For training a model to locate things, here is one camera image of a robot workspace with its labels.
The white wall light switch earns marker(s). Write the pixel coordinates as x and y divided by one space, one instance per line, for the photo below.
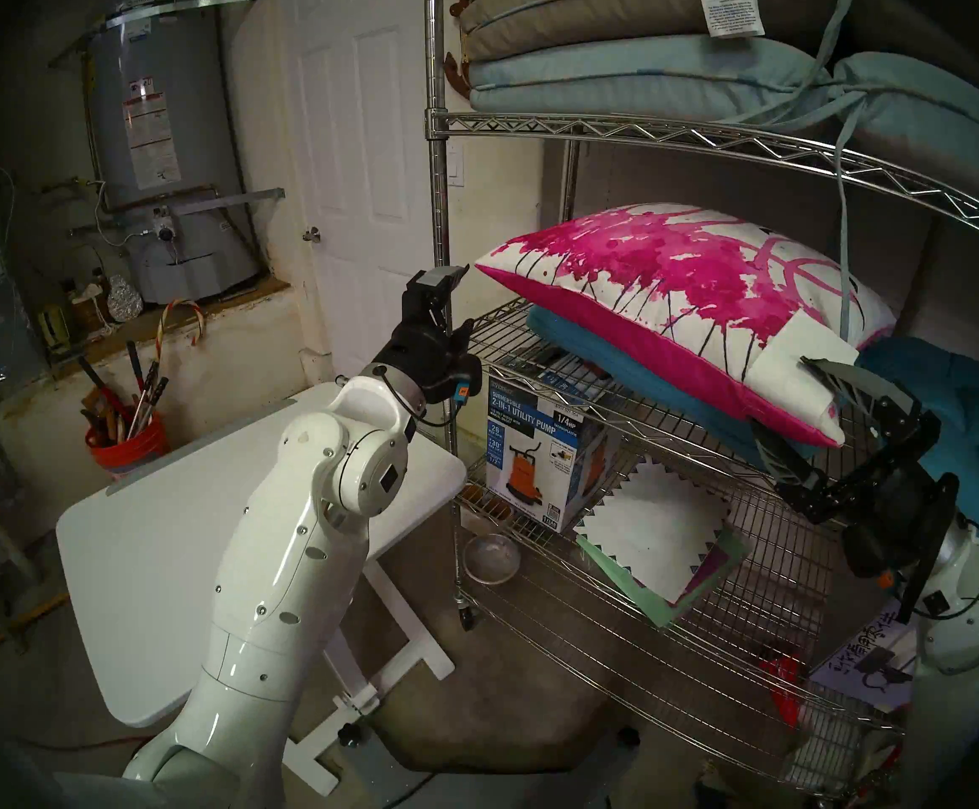
455 167

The magenta paper sheet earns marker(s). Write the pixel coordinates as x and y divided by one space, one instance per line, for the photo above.
708 573

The wooden stick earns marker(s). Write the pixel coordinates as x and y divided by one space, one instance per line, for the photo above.
18 622

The white folding table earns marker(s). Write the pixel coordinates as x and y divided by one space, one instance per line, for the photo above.
144 563

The orange plastic bucket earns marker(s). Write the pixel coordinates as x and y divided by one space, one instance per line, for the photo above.
131 453

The red plastic item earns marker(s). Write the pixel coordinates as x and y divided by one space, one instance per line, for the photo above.
783 689

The green paper sheet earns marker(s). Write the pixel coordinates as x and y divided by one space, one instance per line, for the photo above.
624 584

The grey water heater tank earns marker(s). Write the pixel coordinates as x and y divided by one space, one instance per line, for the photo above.
169 184

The light blue seat cushion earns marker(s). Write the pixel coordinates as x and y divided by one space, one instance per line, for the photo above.
624 78
936 116

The pink white flamingo cushion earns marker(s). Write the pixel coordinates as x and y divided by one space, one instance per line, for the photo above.
666 276

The white zigzag edged sheet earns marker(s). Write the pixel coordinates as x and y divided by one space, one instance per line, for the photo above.
649 529

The white cushion care label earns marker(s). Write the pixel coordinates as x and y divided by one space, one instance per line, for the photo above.
730 7

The utility pump cardboard box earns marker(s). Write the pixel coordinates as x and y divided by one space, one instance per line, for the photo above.
540 453

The white panel door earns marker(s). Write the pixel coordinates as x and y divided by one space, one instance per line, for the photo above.
363 184

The small metal bowl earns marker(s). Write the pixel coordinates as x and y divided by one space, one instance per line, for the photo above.
492 559

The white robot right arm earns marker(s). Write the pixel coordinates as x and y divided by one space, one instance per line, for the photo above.
970 647

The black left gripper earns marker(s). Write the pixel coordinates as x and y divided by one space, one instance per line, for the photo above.
430 365

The striped candy cane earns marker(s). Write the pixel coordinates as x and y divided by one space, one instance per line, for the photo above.
160 335

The crumpled silver foil piece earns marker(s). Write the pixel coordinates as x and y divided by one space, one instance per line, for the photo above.
125 300

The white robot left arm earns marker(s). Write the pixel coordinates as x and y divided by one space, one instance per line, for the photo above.
287 563

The box with Chinese print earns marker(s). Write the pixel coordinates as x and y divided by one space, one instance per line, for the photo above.
860 672

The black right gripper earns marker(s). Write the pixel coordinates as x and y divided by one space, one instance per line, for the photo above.
894 521

